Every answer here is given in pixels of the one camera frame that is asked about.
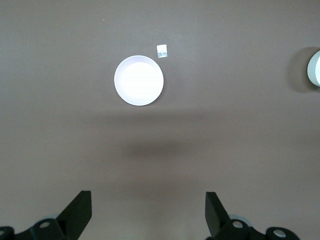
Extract brown table cover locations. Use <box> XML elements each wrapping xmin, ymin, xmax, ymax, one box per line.
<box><xmin>0</xmin><ymin>0</ymin><xmax>320</xmax><ymax>240</ymax></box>

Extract small white sticker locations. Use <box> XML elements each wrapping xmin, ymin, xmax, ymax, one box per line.
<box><xmin>156</xmin><ymin>44</ymin><xmax>168</xmax><ymax>59</ymax></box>

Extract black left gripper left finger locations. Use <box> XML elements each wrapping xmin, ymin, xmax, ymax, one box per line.
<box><xmin>0</xmin><ymin>190</ymin><xmax>93</xmax><ymax>240</ymax></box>

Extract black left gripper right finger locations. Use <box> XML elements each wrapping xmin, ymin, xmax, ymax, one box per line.
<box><xmin>204</xmin><ymin>191</ymin><xmax>300</xmax><ymax>240</ymax></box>

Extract pink bowl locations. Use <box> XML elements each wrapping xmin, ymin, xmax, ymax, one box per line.
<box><xmin>113</xmin><ymin>55</ymin><xmax>165</xmax><ymax>107</ymax></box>

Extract white bowl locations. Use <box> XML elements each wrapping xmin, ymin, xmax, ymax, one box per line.
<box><xmin>306</xmin><ymin>49</ymin><xmax>320</xmax><ymax>88</ymax></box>

